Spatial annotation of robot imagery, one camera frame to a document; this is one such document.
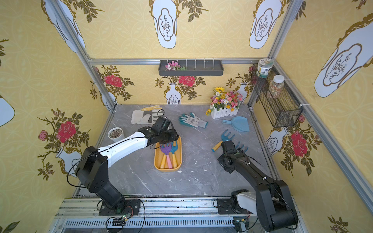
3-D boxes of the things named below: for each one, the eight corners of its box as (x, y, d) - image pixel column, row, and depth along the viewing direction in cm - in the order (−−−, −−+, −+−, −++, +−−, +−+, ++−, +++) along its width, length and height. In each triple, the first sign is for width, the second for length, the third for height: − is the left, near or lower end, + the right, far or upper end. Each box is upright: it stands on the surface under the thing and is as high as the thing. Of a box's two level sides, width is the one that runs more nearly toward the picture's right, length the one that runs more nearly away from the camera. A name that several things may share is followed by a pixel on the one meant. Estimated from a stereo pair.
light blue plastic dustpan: (224, 131, 107) (224, 129, 105) (221, 118, 115) (222, 116, 113) (249, 131, 107) (250, 129, 105) (245, 118, 115) (246, 116, 113)
